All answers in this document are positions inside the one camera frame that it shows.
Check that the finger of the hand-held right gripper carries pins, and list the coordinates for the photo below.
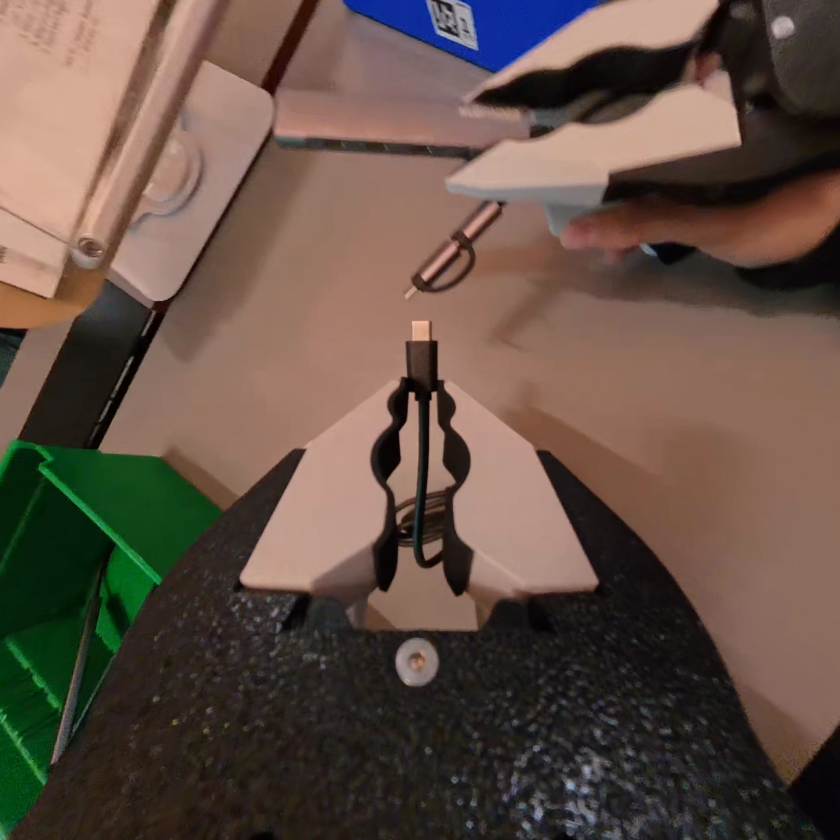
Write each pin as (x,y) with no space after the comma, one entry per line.
(590,39)
(590,151)

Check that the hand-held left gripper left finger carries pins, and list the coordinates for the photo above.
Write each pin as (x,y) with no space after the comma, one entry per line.
(315,525)

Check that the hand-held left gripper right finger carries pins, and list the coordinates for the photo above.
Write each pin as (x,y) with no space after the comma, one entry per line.
(518,525)

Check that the grey usb hub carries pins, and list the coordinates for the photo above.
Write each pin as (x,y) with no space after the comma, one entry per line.
(394,118)

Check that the green plastic bin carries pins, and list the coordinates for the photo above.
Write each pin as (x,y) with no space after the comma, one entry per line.
(79,512)

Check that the person's right hand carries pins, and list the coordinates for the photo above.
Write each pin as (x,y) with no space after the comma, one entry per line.
(722,223)

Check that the blue plastic bin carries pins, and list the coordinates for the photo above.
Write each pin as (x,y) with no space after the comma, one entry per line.
(394,19)

